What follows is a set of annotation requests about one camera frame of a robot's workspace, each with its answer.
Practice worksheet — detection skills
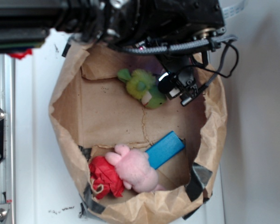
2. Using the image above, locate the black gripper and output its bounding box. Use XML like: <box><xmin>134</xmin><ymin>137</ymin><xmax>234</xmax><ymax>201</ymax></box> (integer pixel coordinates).
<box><xmin>156</xmin><ymin>55</ymin><xmax>205</xmax><ymax>106</ymax></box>

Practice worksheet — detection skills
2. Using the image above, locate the green plush animal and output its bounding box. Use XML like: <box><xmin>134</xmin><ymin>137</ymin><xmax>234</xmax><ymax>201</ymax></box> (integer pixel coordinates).
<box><xmin>117</xmin><ymin>69</ymin><xmax>167</xmax><ymax>109</ymax></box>

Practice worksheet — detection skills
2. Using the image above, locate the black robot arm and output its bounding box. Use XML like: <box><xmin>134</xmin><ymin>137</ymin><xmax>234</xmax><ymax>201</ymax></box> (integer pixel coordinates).
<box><xmin>0</xmin><ymin>0</ymin><xmax>225</xmax><ymax>105</ymax></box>

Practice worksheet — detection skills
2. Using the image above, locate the blue rectangular block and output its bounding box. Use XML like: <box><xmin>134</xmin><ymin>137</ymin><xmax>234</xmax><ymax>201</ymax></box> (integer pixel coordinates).
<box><xmin>145</xmin><ymin>131</ymin><xmax>185</xmax><ymax>170</ymax></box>

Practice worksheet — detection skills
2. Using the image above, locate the brown paper bag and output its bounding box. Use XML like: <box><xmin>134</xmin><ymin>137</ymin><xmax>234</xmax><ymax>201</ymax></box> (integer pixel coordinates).
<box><xmin>49</xmin><ymin>44</ymin><xmax>227</xmax><ymax>224</ymax></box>

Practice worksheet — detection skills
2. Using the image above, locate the pink plush pig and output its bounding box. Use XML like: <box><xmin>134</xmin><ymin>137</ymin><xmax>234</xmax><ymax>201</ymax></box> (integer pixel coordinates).
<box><xmin>105</xmin><ymin>144</ymin><xmax>165</xmax><ymax>193</ymax></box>

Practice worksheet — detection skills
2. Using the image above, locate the red crumpled cloth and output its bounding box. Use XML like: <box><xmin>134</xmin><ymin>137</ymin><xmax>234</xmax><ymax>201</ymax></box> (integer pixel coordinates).
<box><xmin>89</xmin><ymin>156</ymin><xmax>125</xmax><ymax>200</ymax></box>

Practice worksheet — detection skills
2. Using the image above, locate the white ribbon cable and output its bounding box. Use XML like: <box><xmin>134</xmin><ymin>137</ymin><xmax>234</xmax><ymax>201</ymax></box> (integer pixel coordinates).
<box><xmin>222</xmin><ymin>0</ymin><xmax>247</xmax><ymax>20</ymax></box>

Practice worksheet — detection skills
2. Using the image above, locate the red wire bundle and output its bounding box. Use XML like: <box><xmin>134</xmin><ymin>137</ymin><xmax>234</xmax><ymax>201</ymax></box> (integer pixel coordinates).
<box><xmin>8</xmin><ymin>48</ymin><xmax>33</xmax><ymax>60</ymax></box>

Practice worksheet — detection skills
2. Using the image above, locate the aluminium frame rail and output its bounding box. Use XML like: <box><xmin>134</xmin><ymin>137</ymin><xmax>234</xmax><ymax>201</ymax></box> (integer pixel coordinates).
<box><xmin>0</xmin><ymin>54</ymin><xmax>15</xmax><ymax>224</ymax></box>

